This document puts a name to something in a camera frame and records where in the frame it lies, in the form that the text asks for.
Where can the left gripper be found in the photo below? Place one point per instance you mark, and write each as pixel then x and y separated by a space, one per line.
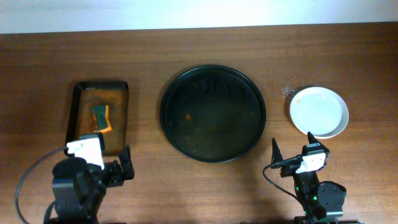
pixel 115 173

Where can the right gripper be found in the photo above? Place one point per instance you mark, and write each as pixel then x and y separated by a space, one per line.
pixel 292 163

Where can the cream plate with sauce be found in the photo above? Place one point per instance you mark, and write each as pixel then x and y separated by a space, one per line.
pixel 337 129

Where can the green orange sponge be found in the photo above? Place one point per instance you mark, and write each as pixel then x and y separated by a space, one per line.
pixel 100 114

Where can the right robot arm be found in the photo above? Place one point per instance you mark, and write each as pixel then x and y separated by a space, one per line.
pixel 322 202

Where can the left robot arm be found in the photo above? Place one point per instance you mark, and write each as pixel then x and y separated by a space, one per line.
pixel 80 182

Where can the rectangular black tray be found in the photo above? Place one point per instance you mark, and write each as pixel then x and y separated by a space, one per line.
pixel 85 94

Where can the round black tray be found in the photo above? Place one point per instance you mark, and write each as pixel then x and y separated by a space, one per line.
pixel 212 113

